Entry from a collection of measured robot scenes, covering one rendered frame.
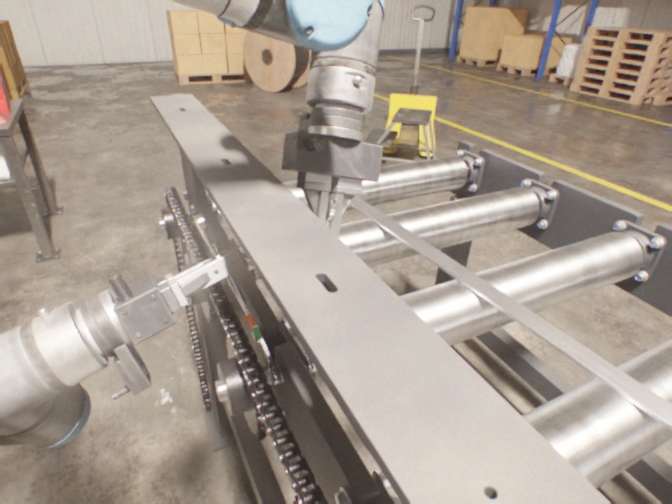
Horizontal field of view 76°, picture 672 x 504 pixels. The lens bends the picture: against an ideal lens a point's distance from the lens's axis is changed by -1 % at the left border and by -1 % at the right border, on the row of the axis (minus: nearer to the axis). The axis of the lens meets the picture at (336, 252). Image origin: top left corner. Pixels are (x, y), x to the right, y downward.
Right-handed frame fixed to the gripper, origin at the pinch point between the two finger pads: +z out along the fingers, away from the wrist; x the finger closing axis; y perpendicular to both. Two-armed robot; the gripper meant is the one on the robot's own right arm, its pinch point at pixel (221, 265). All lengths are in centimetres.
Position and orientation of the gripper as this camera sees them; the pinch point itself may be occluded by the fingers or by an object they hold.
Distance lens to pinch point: 60.1
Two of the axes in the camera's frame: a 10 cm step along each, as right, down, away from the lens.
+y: -3.9, -8.9, -2.6
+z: 8.2, -4.6, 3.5
